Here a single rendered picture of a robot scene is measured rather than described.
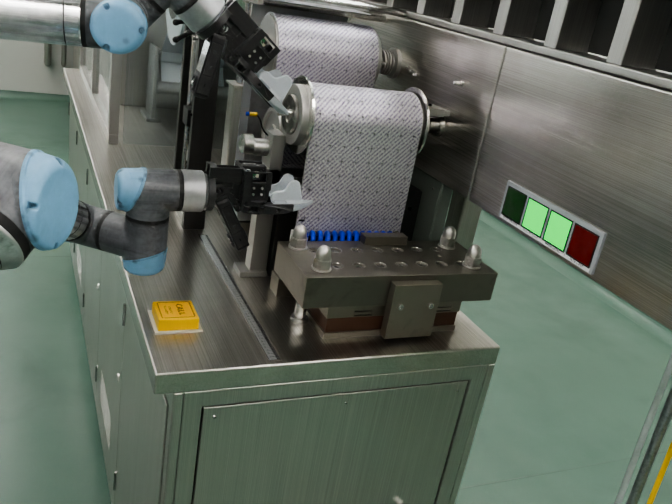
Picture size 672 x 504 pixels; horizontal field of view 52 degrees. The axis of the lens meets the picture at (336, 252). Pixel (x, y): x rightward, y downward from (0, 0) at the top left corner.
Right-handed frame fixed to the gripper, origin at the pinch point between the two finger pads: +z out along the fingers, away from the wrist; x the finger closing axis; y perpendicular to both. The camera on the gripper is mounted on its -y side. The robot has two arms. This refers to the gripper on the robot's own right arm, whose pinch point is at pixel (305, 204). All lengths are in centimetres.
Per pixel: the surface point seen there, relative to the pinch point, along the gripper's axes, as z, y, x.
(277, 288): -4.0, -17.1, -2.2
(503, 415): 124, -109, 59
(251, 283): -7.3, -19.0, 4.1
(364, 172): 11.4, 7.0, -0.3
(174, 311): -25.9, -16.6, -10.7
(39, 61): -33, -75, 556
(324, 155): 2.3, 10.0, -0.3
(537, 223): 29.7, 8.8, -31.0
